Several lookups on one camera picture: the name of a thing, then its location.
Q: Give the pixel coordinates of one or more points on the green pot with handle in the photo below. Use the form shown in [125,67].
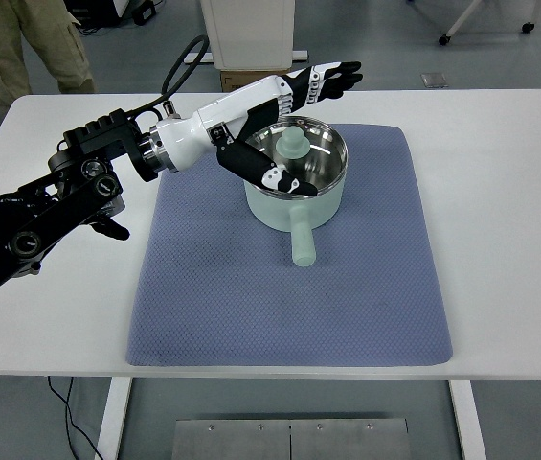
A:
[296,214]

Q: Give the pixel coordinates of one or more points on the cardboard box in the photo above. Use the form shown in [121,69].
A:
[231,80]

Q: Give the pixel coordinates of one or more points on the blue quilted mat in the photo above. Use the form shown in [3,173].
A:
[218,287]

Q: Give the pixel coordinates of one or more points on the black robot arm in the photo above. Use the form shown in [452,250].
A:
[80,189]

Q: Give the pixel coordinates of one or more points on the white table leg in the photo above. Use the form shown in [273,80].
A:
[113,419]
[467,420]

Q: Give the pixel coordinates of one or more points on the person in khaki trousers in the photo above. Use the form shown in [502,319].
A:
[52,33]

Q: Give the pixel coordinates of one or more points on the glass lid with green knob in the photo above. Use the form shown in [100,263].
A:
[308,149]

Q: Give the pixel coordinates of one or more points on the grey floor socket plate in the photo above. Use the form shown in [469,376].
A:
[434,80]

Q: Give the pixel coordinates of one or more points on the white table leg left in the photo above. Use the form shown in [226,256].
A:
[113,419]

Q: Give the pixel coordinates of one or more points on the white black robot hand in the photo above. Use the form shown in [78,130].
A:
[225,125]

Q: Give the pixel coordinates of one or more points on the rolling chair base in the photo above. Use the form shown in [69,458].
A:
[492,17]

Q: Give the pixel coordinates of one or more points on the white table leg right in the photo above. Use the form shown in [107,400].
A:
[467,420]

